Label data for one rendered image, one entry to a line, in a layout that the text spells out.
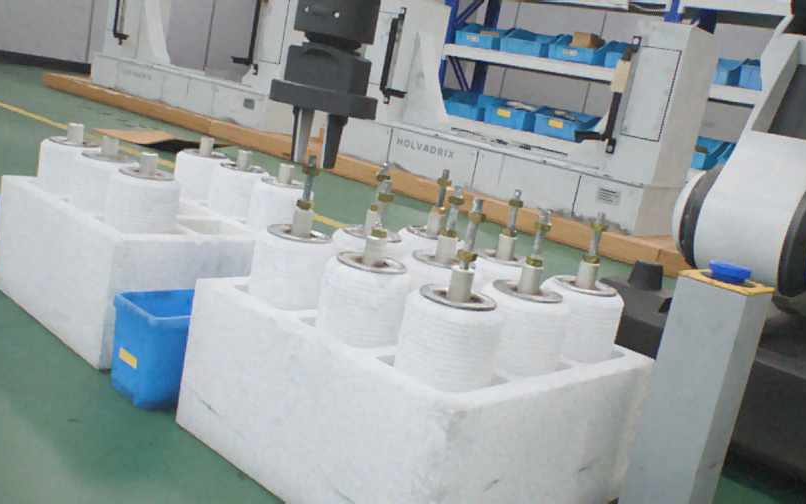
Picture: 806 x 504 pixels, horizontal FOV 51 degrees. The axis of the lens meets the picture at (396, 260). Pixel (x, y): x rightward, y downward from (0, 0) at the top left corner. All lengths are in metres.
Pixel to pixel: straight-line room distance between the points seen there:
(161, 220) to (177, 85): 3.56
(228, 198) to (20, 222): 0.31
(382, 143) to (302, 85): 2.69
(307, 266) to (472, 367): 0.24
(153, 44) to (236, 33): 3.37
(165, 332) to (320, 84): 0.35
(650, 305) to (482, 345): 0.53
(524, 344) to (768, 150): 0.44
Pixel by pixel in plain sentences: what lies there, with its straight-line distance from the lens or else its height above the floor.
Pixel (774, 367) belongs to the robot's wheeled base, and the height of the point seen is 0.17.
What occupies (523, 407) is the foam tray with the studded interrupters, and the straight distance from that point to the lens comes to 0.82.
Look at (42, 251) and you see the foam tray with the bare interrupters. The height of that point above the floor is 0.11.
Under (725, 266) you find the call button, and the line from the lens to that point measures 0.87.
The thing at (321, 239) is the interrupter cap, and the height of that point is 0.25.
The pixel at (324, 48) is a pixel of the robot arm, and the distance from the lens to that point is 0.92.
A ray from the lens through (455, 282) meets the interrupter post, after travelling 0.80.
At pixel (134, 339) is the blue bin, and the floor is 0.08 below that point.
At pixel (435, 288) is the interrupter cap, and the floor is 0.25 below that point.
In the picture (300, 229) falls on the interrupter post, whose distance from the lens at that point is 0.96.
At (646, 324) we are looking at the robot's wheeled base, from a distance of 1.27.
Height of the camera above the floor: 0.44
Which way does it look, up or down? 12 degrees down
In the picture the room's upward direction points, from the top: 11 degrees clockwise
